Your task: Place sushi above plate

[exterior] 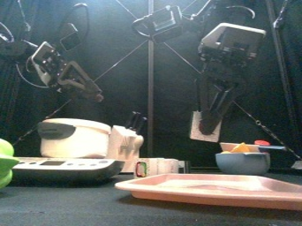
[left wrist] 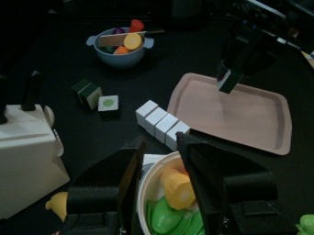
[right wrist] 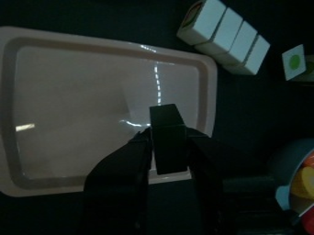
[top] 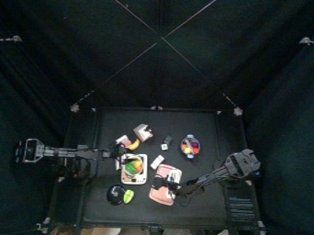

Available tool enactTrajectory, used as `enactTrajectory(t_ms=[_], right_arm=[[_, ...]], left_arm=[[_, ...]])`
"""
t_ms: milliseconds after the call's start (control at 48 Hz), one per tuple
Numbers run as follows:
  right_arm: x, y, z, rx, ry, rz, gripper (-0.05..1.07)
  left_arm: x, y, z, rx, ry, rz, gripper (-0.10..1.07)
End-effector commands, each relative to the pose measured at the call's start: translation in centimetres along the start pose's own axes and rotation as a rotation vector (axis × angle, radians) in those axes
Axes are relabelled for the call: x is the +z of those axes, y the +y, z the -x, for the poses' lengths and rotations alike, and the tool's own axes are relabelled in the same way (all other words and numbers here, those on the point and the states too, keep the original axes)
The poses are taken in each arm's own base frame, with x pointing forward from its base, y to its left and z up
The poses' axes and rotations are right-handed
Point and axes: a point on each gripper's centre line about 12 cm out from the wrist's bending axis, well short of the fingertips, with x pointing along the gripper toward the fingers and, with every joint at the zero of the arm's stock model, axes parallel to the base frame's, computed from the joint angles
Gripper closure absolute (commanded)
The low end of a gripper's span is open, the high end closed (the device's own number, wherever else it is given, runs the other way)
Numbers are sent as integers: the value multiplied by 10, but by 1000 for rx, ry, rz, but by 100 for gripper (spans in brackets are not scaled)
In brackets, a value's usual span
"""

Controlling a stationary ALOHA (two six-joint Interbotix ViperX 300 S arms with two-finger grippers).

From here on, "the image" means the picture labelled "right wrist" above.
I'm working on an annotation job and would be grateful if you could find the grey-blue toy pot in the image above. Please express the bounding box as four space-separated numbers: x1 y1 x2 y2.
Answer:
267 137 314 235

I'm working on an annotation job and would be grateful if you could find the pink rectangular plastic plate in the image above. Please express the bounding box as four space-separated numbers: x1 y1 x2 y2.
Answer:
0 26 218 198

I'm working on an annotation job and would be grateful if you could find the white toy sushi roll slice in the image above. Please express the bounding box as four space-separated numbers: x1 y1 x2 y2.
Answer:
194 6 247 56
176 0 229 47
212 20 260 66
226 34 273 76

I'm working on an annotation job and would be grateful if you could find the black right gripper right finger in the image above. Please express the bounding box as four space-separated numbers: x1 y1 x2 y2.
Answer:
169 103 226 235

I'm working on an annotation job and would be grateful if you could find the white sushi piece green centre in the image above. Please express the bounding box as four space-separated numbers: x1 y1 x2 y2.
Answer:
281 43 308 82

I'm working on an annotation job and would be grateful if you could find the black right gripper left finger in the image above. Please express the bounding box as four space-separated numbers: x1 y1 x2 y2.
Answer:
83 104 172 235

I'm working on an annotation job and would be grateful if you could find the yellow toy food piece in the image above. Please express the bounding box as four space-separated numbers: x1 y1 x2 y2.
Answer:
292 166 314 200

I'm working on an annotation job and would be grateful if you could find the red toy food piece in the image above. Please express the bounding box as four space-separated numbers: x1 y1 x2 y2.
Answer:
301 207 314 235

